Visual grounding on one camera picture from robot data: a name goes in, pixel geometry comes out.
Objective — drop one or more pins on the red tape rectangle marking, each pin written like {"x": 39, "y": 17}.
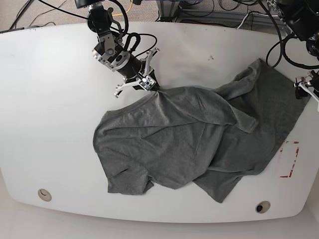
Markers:
{"x": 287, "y": 158}

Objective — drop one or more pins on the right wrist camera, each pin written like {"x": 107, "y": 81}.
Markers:
{"x": 146, "y": 83}

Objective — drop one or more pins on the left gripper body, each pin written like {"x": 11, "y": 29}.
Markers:
{"x": 310, "y": 83}

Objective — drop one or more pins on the left table grommet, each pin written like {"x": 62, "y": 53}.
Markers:
{"x": 44, "y": 195}

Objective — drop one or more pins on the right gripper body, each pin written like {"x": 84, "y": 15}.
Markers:
{"x": 132, "y": 68}

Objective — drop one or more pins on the grey t-shirt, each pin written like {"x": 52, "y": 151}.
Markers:
{"x": 211, "y": 137}

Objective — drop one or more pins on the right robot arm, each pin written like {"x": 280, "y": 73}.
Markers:
{"x": 116, "y": 46}

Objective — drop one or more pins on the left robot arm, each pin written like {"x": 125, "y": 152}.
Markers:
{"x": 302, "y": 19}

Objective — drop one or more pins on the table grommet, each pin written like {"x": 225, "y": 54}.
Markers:
{"x": 44, "y": 195}
{"x": 263, "y": 207}

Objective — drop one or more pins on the right table grommet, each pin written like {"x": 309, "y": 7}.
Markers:
{"x": 263, "y": 207}

